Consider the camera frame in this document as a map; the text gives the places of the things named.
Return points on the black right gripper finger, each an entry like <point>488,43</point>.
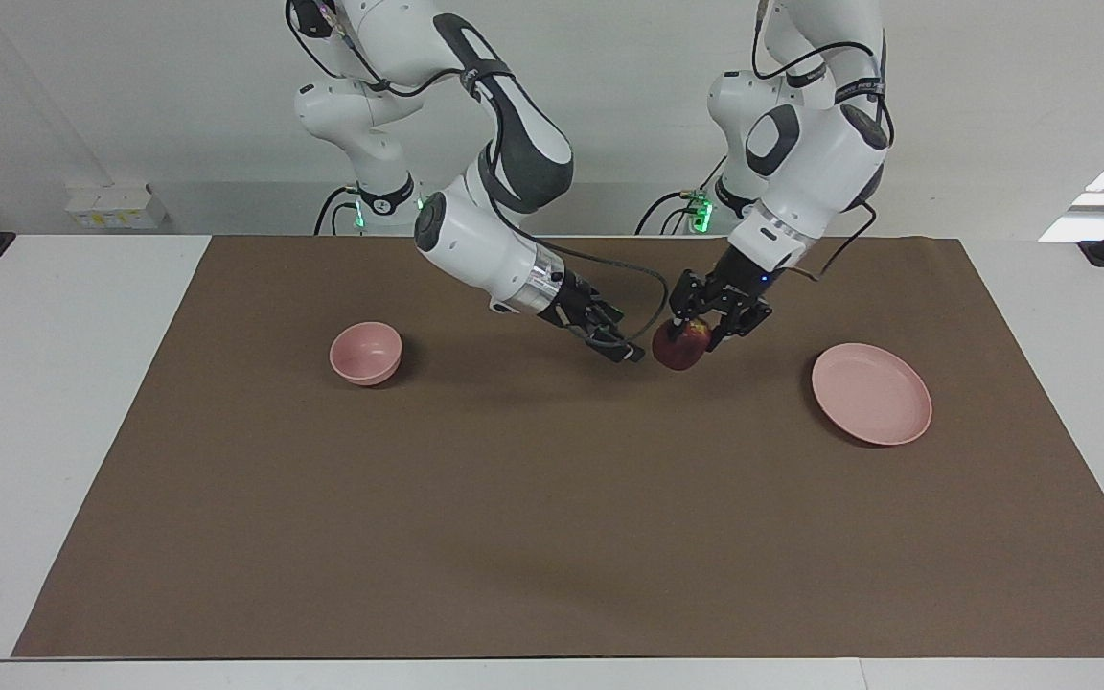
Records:
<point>609,312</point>
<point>619,347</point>

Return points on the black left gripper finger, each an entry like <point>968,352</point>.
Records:
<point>744,321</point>
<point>687,297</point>

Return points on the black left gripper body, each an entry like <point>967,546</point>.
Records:
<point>736,283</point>

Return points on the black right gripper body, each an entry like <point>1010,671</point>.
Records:
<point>571,302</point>

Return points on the dark red apple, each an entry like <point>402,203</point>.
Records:
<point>681,347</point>

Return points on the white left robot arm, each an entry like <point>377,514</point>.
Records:
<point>820,163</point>

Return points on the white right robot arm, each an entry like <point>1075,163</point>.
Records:
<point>485,244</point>

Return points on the pink plate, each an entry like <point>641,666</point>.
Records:
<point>870,393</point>

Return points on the pink bowl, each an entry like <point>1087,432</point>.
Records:
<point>365,353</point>

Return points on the brown table mat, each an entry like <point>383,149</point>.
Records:
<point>552,517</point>

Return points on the white wall socket box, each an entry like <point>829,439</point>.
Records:
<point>116,206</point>

